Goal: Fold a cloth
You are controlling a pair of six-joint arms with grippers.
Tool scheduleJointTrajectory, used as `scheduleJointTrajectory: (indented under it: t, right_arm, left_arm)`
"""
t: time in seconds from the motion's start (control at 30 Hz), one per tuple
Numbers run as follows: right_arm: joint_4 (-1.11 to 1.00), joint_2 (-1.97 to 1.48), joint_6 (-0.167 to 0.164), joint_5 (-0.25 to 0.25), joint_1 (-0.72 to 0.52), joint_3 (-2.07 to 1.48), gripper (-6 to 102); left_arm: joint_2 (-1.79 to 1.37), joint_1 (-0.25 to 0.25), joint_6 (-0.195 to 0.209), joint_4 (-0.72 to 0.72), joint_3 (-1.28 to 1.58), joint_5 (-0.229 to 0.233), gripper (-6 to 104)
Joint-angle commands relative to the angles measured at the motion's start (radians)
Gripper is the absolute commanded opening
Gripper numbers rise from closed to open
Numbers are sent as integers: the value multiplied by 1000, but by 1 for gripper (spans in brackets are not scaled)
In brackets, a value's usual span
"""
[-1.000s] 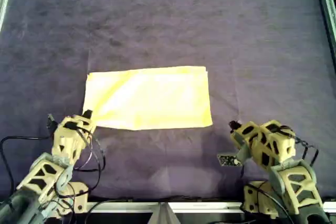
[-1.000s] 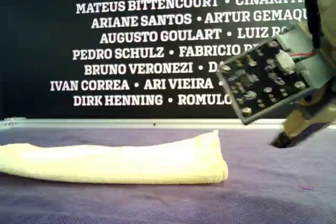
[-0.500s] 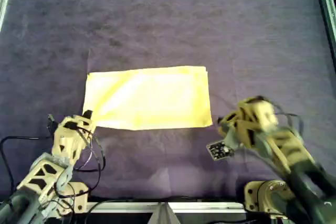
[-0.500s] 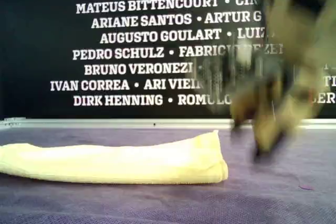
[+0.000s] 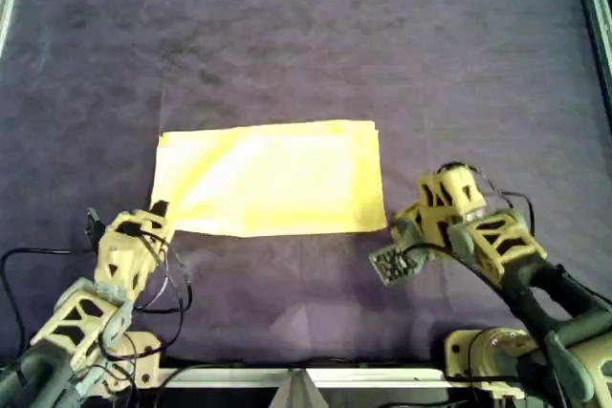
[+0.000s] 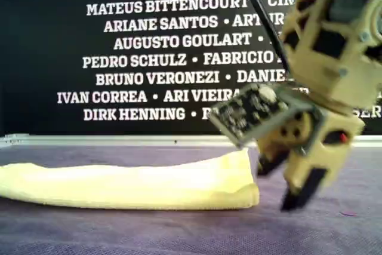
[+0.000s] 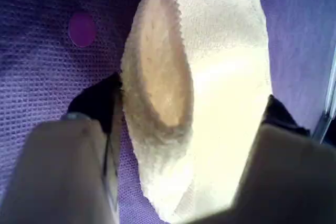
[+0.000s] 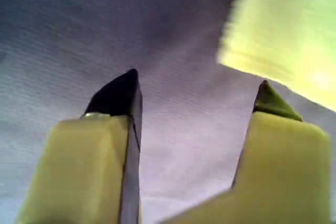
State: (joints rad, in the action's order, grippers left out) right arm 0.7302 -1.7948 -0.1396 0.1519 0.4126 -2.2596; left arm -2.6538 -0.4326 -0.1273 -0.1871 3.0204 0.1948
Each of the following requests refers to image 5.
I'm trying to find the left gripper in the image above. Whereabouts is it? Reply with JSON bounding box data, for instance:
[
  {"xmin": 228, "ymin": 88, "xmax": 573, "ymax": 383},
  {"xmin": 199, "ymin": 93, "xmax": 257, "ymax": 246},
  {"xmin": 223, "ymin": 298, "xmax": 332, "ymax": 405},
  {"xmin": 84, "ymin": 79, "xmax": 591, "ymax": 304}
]
[{"xmin": 92, "ymin": 199, "xmax": 176, "ymax": 300}]

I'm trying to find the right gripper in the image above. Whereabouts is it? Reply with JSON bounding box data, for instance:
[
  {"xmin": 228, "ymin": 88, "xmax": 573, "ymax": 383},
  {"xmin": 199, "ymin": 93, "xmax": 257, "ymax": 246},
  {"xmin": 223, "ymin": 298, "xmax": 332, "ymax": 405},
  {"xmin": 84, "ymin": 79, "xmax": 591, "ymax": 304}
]
[{"xmin": 389, "ymin": 162, "xmax": 492, "ymax": 250}]

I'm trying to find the yellow cloth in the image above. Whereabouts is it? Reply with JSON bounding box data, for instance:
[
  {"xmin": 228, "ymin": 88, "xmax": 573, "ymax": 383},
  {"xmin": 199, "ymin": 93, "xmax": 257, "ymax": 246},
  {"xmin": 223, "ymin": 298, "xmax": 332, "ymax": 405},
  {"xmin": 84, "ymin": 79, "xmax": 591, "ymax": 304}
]
[{"xmin": 150, "ymin": 118, "xmax": 387, "ymax": 239}]

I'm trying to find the purple table cover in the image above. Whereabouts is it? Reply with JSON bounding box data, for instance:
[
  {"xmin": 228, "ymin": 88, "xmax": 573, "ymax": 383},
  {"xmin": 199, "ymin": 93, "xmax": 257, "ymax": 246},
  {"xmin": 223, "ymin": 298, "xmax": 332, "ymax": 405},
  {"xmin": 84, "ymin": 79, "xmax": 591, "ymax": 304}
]
[{"xmin": 0, "ymin": 0, "xmax": 606, "ymax": 371}]

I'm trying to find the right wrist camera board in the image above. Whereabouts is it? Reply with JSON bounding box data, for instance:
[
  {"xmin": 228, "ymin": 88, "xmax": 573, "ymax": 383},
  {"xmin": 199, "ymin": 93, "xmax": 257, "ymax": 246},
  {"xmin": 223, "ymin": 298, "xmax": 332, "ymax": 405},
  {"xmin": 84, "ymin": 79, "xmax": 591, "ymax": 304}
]
[{"xmin": 368, "ymin": 241, "xmax": 431, "ymax": 289}]

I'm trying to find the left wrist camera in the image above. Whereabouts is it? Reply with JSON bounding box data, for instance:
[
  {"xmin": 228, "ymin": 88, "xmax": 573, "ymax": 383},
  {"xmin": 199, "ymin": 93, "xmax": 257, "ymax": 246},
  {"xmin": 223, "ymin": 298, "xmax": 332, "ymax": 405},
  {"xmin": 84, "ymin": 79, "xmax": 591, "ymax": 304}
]
[{"xmin": 84, "ymin": 206, "xmax": 105, "ymax": 243}]

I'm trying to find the black servo cable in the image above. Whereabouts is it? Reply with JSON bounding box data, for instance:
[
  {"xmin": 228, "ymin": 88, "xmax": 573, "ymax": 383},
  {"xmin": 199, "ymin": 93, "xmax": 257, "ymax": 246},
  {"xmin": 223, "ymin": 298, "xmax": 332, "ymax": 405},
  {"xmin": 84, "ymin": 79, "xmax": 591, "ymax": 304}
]
[
  {"xmin": 128, "ymin": 230, "xmax": 195, "ymax": 316},
  {"xmin": 470, "ymin": 166, "xmax": 535, "ymax": 237},
  {"xmin": 102, "ymin": 235, "xmax": 187, "ymax": 366}
]

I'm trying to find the black camera cable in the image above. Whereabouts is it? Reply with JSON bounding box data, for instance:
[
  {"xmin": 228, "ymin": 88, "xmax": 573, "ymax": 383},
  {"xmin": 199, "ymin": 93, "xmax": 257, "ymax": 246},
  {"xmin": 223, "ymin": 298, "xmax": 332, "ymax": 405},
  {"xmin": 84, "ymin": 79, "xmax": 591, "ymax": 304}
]
[
  {"xmin": 404, "ymin": 241, "xmax": 551, "ymax": 347},
  {"xmin": 0, "ymin": 246, "xmax": 97, "ymax": 352}
]

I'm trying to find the aluminium frame rail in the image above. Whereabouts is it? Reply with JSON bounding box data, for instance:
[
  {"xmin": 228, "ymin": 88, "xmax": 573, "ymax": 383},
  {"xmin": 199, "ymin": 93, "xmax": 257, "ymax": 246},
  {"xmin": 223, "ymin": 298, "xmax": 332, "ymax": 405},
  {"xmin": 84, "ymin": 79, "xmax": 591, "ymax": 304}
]
[
  {"xmin": 157, "ymin": 365, "xmax": 460, "ymax": 390},
  {"xmin": 573, "ymin": 0, "xmax": 612, "ymax": 108},
  {"xmin": 0, "ymin": 0, "xmax": 25, "ymax": 60}
]

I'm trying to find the grey camera stand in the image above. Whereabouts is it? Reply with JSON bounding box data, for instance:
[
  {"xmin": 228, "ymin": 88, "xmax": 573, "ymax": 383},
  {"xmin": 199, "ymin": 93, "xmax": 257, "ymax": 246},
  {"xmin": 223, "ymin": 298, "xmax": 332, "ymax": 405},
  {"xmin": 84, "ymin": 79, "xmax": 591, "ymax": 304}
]
[{"xmin": 270, "ymin": 369, "xmax": 331, "ymax": 408}]

